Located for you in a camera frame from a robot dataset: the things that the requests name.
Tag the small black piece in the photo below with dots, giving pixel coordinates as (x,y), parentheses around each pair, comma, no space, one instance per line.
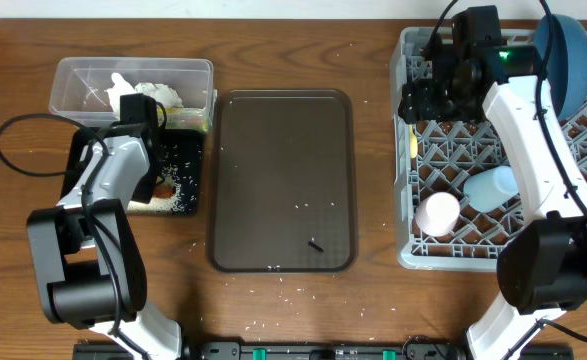
(315,246)

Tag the light blue cup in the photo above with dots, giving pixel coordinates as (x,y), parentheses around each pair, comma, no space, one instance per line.
(490,189)

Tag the dark brown tray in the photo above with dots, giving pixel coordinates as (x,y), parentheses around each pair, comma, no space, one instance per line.
(283,174)

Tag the dark blue plate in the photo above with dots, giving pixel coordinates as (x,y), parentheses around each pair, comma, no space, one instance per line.
(567,66)

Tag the yellow plastic spoon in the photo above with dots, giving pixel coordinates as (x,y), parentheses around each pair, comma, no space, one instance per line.
(413,142)

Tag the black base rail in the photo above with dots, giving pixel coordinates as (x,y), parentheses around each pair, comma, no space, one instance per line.
(412,349)

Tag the orange carrot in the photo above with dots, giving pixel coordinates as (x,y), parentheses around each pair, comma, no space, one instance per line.
(164,191)

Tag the yellow green snack wrapper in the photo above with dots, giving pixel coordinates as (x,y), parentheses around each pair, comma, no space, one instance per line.
(189,119)

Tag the pink cup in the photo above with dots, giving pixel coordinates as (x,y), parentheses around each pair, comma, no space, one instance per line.
(438,214)

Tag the black plastic bin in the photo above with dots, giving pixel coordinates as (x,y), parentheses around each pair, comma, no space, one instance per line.
(129,173)

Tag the white rice pile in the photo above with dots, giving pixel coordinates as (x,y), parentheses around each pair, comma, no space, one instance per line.
(182,169)

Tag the clear plastic bin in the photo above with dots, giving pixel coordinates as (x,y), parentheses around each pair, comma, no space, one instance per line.
(80,84)

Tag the grey dishwasher rack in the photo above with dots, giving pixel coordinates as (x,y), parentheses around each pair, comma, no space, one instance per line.
(449,153)

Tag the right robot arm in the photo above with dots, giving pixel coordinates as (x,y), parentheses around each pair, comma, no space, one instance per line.
(542,273)

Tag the white tissue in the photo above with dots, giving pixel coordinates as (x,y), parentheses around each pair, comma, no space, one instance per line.
(161,93)
(120,88)

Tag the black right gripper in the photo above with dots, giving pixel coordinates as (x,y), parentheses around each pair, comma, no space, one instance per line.
(416,98)

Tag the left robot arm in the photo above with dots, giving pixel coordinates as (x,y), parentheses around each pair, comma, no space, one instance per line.
(88,268)

